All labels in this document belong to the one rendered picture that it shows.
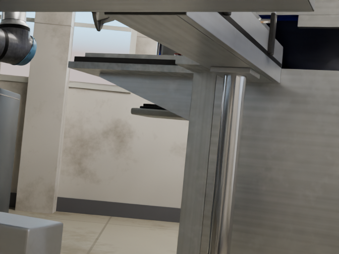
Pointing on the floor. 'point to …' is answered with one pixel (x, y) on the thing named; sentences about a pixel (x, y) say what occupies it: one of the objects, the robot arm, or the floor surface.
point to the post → (196, 163)
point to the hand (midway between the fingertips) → (96, 26)
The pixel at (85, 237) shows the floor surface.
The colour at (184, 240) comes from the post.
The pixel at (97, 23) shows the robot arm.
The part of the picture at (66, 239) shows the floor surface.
